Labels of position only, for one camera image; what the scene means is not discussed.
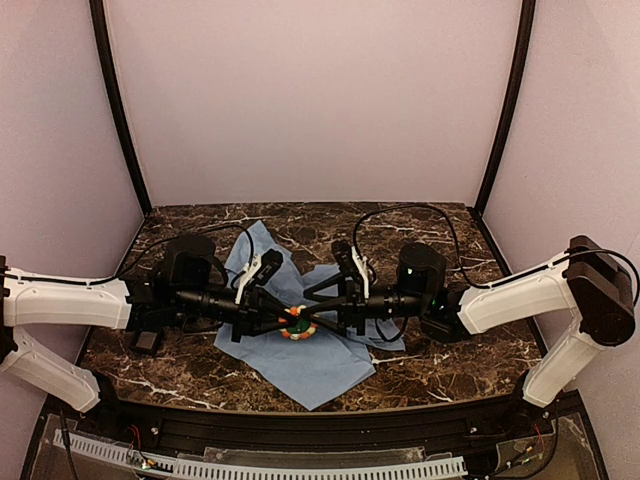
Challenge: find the near black square tray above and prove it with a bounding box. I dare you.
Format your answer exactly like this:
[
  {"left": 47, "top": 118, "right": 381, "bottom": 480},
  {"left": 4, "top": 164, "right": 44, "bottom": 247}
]
[{"left": 129, "top": 330, "right": 164, "bottom": 357}]

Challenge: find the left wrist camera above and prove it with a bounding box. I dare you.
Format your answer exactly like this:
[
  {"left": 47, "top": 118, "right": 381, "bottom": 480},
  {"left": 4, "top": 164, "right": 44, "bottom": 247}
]
[{"left": 235, "top": 249, "right": 283, "bottom": 305}]

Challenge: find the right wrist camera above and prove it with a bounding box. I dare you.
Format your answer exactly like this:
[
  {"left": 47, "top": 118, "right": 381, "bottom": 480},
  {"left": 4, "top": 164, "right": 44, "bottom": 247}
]
[{"left": 331, "top": 240, "right": 370, "bottom": 299}]

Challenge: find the right black frame post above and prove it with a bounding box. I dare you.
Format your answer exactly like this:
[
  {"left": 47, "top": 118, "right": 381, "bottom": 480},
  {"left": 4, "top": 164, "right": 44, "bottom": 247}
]
[{"left": 474, "top": 0, "right": 537, "bottom": 217}]

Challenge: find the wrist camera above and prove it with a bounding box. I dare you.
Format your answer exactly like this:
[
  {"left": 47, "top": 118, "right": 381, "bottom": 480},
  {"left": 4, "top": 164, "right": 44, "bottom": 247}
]
[
  {"left": 331, "top": 240, "right": 370, "bottom": 299},
  {"left": 235, "top": 249, "right": 283, "bottom": 305}
]

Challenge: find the white slotted cable duct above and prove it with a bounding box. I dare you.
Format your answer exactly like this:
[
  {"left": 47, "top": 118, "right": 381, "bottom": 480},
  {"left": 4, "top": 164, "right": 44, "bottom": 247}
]
[{"left": 53, "top": 429, "right": 468, "bottom": 479}]

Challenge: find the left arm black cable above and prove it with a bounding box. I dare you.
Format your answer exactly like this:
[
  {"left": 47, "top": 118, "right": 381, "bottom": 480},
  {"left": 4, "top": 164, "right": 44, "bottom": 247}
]
[{"left": 0, "top": 222, "right": 256, "bottom": 331}]

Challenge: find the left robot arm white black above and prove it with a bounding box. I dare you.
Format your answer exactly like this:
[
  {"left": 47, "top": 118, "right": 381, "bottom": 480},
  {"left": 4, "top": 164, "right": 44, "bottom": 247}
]
[{"left": 1, "top": 235, "right": 299, "bottom": 413}]

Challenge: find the black front table rail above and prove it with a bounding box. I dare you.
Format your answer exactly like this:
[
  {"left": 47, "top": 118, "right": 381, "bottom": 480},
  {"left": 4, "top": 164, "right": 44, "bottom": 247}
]
[{"left": 94, "top": 394, "right": 546, "bottom": 454}]

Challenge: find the left black frame post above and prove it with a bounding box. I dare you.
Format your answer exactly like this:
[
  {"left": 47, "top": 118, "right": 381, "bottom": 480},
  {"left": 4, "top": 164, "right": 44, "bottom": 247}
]
[{"left": 88, "top": 0, "right": 152, "bottom": 216}]

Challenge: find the black frame post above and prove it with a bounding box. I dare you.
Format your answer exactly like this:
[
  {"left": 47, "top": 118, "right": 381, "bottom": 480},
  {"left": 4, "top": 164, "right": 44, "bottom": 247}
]
[
  {"left": 88, "top": 0, "right": 152, "bottom": 216},
  {"left": 474, "top": 0, "right": 537, "bottom": 217}
]

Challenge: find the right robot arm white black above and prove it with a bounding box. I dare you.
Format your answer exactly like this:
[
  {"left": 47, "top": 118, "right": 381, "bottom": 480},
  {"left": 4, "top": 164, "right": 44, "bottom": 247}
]
[{"left": 298, "top": 235, "right": 639, "bottom": 408}]

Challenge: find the plush sunflower brooch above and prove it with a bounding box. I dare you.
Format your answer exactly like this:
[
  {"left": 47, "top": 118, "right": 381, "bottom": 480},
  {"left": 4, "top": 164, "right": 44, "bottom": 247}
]
[{"left": 278, "top": 318, "right": 318, "bottom": 341}]

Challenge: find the light blue shirt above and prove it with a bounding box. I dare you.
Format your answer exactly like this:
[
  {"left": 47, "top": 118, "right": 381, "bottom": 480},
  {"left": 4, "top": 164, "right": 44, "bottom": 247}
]
[{"left": 215, "top": 221, "right": 405, "bottom": 410}]

